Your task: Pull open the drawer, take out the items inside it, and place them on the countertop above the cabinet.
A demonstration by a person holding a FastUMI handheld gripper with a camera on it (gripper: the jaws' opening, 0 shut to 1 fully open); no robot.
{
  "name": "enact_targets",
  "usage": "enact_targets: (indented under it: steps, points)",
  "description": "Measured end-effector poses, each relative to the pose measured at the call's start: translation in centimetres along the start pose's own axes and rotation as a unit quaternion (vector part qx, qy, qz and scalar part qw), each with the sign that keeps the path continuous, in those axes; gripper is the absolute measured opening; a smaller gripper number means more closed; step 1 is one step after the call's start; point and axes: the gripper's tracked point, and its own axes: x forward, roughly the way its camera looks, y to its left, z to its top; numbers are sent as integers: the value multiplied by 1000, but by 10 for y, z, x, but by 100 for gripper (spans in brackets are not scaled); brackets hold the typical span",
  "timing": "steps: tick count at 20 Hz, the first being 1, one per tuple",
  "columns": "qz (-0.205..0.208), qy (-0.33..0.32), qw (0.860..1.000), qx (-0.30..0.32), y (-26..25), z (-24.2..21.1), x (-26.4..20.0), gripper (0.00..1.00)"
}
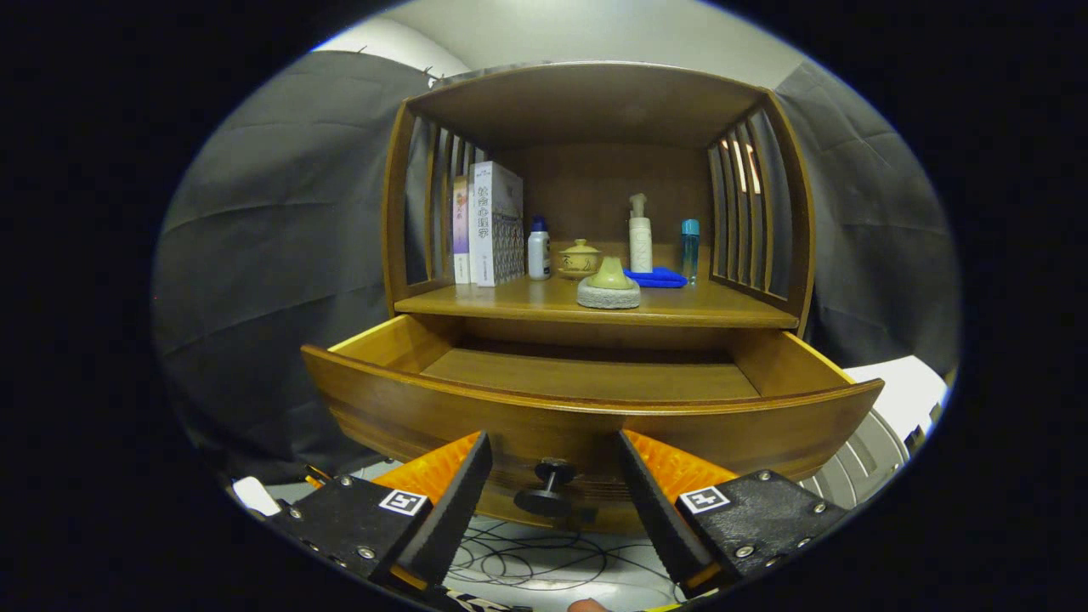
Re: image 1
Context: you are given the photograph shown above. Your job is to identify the yellow lidded teacup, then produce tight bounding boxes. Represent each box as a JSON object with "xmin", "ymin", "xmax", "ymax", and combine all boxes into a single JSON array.
[{"xmin": 557, "ymin": 239, "xmax": 603, "ymax": 281}]

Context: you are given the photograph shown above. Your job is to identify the brown wooden drawer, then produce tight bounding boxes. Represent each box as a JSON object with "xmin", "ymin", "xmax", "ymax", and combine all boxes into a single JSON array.
[{"xmin": 301, "ymin": 313, "xmax": 885, "ymax": 536}]

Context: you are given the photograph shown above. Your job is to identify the thin purple book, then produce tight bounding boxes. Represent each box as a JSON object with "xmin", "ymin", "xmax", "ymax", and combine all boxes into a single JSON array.
[{"xmin": 452, "ymin": 175, "xmax": 471, "ymax": 285}]

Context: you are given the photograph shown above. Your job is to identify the thick white patterned book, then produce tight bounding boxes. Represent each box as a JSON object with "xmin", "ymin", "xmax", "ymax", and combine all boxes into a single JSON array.
[{"xmin": 467, "ymin": 161, "xmax": 525, "ymax": 287}]

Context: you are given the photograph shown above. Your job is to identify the white plastic object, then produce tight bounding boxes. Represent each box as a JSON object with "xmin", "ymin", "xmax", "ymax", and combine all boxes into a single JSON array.
[{"xmin": 231, "ymin": 476, "xmax": 281, "ymax": 518}]

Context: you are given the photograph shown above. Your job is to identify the wooden countertop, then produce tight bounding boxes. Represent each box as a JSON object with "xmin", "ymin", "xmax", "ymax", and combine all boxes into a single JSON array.
[{"xmin": 394, "ymin": 274, "xmax": 800, "ymax": 329}]

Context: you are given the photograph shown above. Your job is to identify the white bottle blue cap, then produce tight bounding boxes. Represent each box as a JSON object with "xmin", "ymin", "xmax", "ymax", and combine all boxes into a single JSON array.
[{"xmin": 527, "ymin": 215, "xmax": 552, "ymax": 281}]

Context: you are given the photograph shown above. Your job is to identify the brown wooden cabinet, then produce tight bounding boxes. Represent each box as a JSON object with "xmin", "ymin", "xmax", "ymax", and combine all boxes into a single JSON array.
[{"xmin": 382, "ymin": 61, "xmax": 817, "ymax": 536}]

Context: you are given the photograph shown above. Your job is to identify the black drawer knob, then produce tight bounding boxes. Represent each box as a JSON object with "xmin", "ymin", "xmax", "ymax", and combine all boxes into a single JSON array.
[{"xmin": 513, "ymin": 457, "xmax": 577, "ymax": 518}]

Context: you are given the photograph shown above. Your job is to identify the green handled grey scrub stone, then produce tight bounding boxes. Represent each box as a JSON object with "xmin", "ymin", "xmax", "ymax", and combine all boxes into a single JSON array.
[{"xmin": 576, "ymin": 256, "xmax": 642, "ymax": 310}]

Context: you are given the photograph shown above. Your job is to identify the black floor cables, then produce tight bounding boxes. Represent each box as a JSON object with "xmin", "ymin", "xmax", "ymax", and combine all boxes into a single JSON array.
[{"xmin": 442, "ymin": 518, "xmax": 681, "ymax": 606}]

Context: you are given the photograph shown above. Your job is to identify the blue glass bottle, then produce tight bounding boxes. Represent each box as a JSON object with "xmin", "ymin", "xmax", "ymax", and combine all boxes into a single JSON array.
[{"xmin": 680, "ymin": 218, "xmax": 701, "ymax": 285}]

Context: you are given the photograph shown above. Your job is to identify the blue folded cloth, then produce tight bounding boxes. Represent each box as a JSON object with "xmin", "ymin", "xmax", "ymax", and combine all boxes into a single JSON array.
[{"xmin": 623, "ymin": 266, "xmax": 689, "ymax": 289}]

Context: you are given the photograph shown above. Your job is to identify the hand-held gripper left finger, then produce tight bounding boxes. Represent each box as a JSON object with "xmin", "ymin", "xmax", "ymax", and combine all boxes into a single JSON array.
[{"xmin": 272, "ymin": 430, "xmax": 494, "ymax": 596}]

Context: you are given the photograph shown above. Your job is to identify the black backdrop cloth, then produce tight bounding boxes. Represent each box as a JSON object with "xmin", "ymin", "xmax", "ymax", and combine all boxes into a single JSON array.
[{"xmin": 153, "ymin": 51, "xmax": 961, "ymax": 485}]

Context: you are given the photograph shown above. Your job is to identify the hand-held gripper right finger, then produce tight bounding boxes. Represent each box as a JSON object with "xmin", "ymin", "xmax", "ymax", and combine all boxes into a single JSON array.
[{"xmin": 615, "ymin": 429, "xmax": 851, "ymax": 596}]

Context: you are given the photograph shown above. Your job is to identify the white pump bottle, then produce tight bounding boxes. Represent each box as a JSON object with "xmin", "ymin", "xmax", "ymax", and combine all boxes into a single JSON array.
[{"xmin": 628, "ymin": 193, "xmax": 655, "ymax": 274}]

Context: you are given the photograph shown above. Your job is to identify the white grey drawer unit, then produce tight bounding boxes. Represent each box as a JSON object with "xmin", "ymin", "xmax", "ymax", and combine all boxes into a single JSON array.
[{"xmin": 799, "ymin": 357, "xmax": 951, "ymax": 511}]

